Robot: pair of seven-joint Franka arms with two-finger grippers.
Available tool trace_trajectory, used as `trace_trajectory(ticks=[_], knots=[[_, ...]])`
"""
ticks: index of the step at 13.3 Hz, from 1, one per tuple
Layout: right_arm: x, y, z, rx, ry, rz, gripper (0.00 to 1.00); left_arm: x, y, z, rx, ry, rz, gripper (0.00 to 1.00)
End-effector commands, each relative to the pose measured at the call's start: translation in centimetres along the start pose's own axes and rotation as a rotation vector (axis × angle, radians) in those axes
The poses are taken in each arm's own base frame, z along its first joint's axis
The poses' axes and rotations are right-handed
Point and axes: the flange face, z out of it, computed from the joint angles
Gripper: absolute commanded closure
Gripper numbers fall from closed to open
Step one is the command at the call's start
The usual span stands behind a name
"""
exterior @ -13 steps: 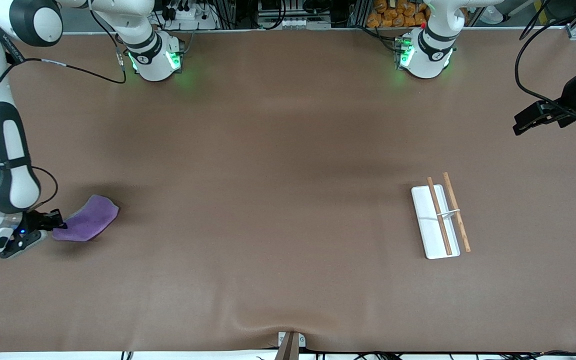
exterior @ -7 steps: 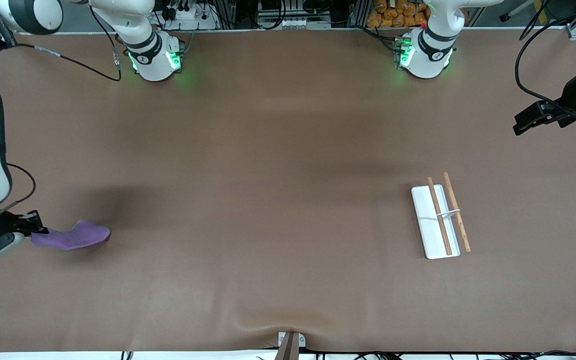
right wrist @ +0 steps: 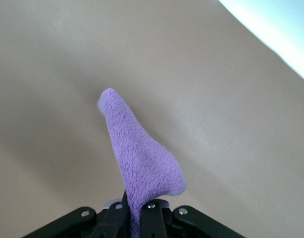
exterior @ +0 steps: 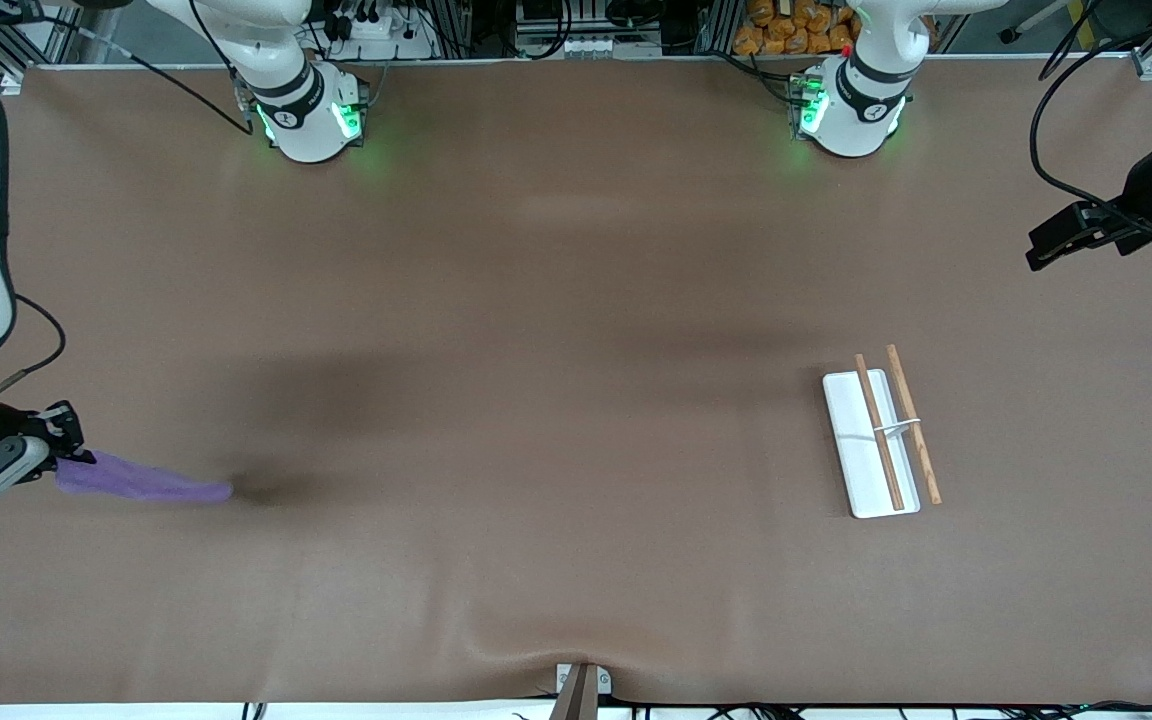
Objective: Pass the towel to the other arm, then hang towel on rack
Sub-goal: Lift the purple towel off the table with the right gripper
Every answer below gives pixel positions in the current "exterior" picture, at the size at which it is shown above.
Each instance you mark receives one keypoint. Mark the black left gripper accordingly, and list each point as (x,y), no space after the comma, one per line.
(1139,197)

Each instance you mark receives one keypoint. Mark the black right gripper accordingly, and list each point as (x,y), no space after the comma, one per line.
(14,423)

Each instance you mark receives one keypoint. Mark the purple towel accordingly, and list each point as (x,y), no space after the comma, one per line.
(141,484)

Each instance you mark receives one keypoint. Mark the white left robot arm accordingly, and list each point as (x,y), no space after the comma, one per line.
(861,110)

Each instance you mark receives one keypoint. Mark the wooden rack rod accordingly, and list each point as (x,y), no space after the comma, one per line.
(881,440)
(921,450)

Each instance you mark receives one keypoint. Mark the white rack base tray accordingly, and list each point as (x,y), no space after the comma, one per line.
(861,470)

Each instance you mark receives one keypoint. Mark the orange snack bags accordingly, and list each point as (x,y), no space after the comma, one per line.
(796,28)

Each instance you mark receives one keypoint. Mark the white power strip with plugs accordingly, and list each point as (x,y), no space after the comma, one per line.
(376,28)

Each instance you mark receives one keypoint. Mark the long white socket strip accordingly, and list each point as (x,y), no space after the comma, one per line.
(586,46)

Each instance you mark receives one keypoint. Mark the white rack bracket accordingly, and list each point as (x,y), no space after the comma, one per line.
(896,426)

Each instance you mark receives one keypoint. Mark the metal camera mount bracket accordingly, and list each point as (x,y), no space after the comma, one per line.
(581,690)

